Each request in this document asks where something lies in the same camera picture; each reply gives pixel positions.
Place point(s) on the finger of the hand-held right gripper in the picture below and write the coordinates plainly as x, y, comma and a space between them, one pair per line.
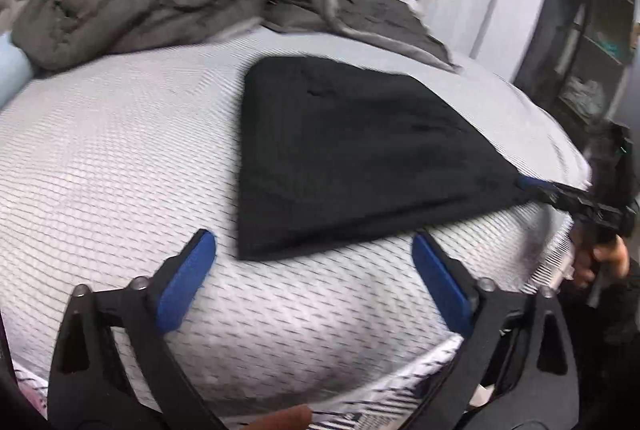
535, 185

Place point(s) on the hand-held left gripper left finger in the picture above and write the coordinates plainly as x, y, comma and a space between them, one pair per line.
185, 282

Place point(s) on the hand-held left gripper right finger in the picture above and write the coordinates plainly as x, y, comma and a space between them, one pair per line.
442, 285

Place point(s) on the black pants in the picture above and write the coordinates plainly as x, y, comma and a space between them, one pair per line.
350, 150

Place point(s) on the person's right hand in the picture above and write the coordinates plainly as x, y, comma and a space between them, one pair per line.
607, 262

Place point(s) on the person's left hand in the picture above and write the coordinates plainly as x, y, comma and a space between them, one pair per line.
280, 417

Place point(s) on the bed with white mesh cover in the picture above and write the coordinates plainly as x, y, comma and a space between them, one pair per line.
125, 160

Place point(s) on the dark glass cabinet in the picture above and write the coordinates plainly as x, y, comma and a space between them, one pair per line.
585, 35

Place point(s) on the light blue pillow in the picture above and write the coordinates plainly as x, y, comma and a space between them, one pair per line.
12, 70

